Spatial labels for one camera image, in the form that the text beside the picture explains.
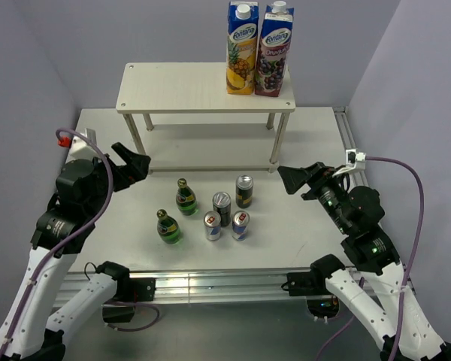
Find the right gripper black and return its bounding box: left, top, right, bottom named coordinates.
left=277, top=159, right=352, bottom=232

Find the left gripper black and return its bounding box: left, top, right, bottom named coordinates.
left=86, top=141, right=150, bottom=216

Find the dark energy can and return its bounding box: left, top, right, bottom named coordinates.
left=235, top=174, right=253, bottom=208
left=212, top=191, right=231, bottom=227

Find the green perrier bottle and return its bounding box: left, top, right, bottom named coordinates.
left=176, top=178, right=198, bottom=216
left=156, top=209, right=181, bottom=244

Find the Red Bull can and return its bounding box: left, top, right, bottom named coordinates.
left=204, top=211, right=221, bottom=241
left=232, top=211, right=250, bottom=241

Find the green Perrier bottle front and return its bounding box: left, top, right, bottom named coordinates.
left=156, top=209, right=181, bottom=244

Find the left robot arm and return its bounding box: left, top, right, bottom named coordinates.
left=0, top=142, right=151, bottom=360

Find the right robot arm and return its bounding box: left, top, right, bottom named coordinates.
left=278, top=162, right=451, bottom=360

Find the white two-tier shelf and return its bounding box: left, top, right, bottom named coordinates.
left=116, top=62, right=295, bottom=172

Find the grape juice carton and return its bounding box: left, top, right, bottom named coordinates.
left=254, top=1, right=294, bottom=97

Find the pineapple juice carton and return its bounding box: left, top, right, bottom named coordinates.
left=226, top=1, right=259, bottom=95

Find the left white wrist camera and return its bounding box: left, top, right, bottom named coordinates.
left=56, top=128, right=98, bottom=163

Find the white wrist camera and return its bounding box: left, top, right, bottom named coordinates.
left=333, top=148, right=366, bottom=177
left=56, top=128, right=98, bottom=163

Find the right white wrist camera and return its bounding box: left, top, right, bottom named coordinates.
left=333, top=148, right=366, bottom=177

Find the aluminium side rail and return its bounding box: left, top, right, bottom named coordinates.
left=332, top=107, right=362, bottom=160

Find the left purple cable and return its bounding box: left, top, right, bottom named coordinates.
left=0, top=128, right=115, bottom=361

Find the aluminium front rail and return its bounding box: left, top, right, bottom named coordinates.
left=52, top=268, right=414, bottom=306

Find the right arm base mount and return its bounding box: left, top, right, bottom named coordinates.
left=281, top=271, right=340, bottom=322

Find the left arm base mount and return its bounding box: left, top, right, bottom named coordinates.
left=102, top=278, right=160, bottom=332

